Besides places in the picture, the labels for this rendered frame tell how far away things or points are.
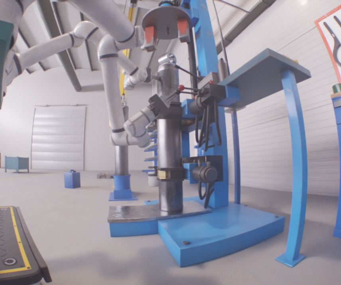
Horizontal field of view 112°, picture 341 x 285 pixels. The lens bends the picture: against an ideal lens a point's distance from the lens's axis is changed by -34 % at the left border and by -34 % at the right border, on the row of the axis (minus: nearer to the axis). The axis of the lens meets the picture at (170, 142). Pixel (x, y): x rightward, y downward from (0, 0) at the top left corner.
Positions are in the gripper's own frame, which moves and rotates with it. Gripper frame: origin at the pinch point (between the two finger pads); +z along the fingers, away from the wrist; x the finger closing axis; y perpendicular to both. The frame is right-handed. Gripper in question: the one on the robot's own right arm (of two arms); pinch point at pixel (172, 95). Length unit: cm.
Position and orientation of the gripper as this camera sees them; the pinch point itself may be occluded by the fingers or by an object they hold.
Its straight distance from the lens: 103.1
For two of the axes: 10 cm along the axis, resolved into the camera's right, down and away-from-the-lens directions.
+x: 6.3, 7.7, 1.0
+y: -2.9, 1.1, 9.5
